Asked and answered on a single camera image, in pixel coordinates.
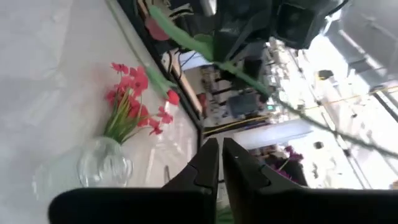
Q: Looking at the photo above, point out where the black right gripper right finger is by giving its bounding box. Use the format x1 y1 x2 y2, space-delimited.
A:
221 137 398 224

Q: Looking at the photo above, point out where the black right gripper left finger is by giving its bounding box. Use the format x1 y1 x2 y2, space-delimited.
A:
48 138 220 224

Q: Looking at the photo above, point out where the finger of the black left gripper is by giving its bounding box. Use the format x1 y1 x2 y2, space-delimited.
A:
213 29 249 63
228 32 272 62

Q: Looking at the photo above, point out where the red flower bunch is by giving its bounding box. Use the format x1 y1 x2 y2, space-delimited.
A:
103 62 175 146

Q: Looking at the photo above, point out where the round clear glass vase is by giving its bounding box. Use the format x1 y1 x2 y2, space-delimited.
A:
76 136 134 188

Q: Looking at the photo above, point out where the purple flower bunch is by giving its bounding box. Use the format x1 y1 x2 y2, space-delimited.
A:
270 144 307 183

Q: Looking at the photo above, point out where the black computer monitor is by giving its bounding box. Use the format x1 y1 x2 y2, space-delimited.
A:
228 92 259 119

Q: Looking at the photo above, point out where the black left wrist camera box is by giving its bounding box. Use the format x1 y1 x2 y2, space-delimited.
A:
275 2 326 50

